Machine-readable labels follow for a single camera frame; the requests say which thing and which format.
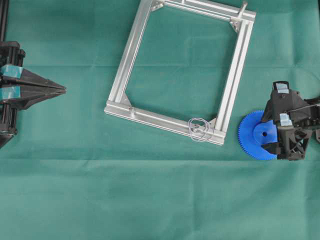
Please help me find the square aluminium extrusion frame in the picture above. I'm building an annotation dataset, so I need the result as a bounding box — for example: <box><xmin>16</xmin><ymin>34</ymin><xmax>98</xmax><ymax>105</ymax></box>
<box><xmin>104</xmin><ymin>0</ymin><xmax>257</xmax><ymax>146</ymax></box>

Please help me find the green table cloth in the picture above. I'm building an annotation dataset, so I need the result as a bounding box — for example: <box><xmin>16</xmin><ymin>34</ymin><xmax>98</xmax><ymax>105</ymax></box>
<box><xmin>0</xmin><ymin>0</ymin><xmax>320</xmax><ymax>240</ymax></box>

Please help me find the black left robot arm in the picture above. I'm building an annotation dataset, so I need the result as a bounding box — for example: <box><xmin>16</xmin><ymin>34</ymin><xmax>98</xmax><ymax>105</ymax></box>
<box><xmin>0</xmin><ymin>0</ymin><xmax>67</xmax><ymax>144</ymax></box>

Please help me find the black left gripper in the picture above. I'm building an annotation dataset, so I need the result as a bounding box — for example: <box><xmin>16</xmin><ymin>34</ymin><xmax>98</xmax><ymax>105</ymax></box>
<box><xmin>0</xmin><ymin>41</ymin><xmax>67</xmax><ymax>135</ymax></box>

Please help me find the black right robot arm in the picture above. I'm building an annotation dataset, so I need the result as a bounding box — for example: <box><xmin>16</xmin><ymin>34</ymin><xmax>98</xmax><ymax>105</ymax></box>
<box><xmin>261</xmin><ymin>92</ymin><xmax>320</xmax><ymax>161</ymax></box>

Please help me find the black camera cable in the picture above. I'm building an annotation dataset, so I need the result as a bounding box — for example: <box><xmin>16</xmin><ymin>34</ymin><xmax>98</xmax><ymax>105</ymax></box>
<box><xmin>287</xmin><ymin>102</ymin><xmax>320</xmax><ymax>113</ymax></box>

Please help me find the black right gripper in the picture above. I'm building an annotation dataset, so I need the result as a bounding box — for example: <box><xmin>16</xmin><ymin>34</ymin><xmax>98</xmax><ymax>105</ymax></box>
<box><xmin>260</xmin><ymin>98</ymin><xmax>320</xmax><ymax>160</ymax></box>

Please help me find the steel shaft far corner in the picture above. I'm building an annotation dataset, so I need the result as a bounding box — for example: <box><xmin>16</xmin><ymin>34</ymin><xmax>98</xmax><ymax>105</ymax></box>
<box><xmin>237</xmin><ymin>0</ymin><xmax>248</xmax><ymax>18</ymax></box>

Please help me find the thin looped grey wire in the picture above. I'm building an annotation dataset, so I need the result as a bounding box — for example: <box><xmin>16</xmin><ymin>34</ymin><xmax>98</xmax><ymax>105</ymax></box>
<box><xmin>187</xmin><ymin>117</ymin><xmax>215</xmax><ymax>143</ymax></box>

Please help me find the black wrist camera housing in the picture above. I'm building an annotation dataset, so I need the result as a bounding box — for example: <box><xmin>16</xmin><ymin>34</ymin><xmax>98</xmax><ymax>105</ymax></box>
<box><xmin>270</xmin><ymin>81</ymin><xmax>311</xmax><ymax>127</ymax></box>

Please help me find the blue plastic spur gear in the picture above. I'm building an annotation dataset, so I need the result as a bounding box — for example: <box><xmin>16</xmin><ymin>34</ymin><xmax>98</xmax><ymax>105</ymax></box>
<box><xmin>237</xmin><ymin>110</ymin><xmax>278</xmax><ymax>161</ymax></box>

